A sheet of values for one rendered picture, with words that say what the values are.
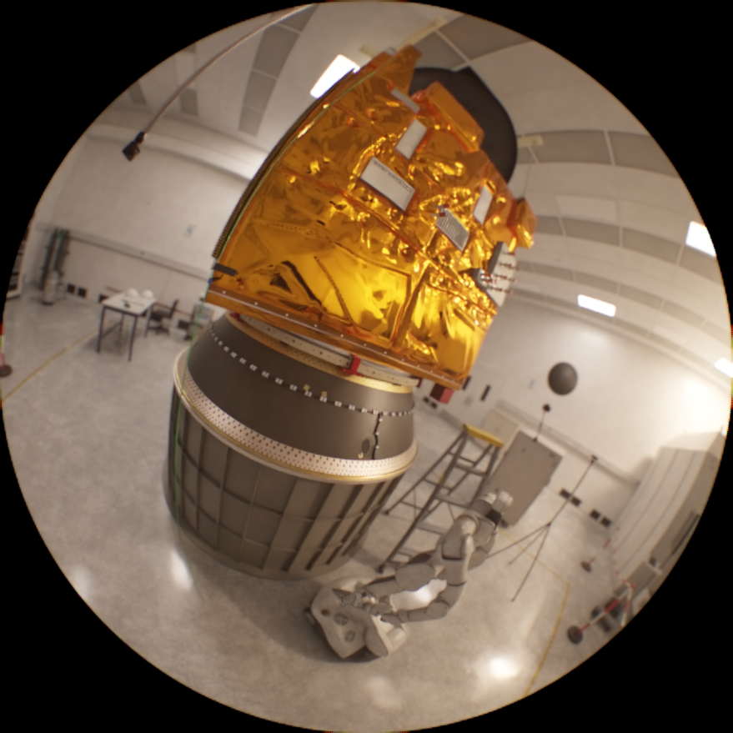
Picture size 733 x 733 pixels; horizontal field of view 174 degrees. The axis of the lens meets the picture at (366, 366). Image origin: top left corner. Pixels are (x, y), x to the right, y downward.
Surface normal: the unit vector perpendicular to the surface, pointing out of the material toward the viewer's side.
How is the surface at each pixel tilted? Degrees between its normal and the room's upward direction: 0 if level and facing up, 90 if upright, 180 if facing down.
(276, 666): 0
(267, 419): 62
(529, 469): 90
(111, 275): 90
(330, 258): 89
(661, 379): 90
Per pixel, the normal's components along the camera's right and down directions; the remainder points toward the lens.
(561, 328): -0.76, -0.24
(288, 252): 0.50, 0.30
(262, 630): 0.41, -0.90
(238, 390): 0.04, -0.34
